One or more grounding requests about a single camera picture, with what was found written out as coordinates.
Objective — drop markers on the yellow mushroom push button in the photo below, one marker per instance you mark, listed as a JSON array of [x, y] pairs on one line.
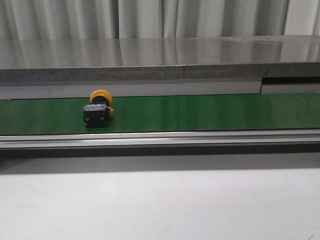
[[96, 114]]

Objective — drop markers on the grey stone slab shelf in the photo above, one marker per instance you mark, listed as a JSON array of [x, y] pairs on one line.
[[43, 62]]

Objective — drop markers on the green conveyor belt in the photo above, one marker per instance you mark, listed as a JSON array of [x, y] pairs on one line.
[[164, 113]]

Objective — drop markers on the grey curtain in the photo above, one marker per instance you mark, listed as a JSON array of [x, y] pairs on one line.
[[156, 19]]

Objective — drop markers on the grey conveyor back rail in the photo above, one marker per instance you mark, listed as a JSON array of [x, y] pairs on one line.
[[176, 87]]

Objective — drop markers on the aluminium conveyor front rail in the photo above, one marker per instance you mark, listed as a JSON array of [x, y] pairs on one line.
[[164, 138]]

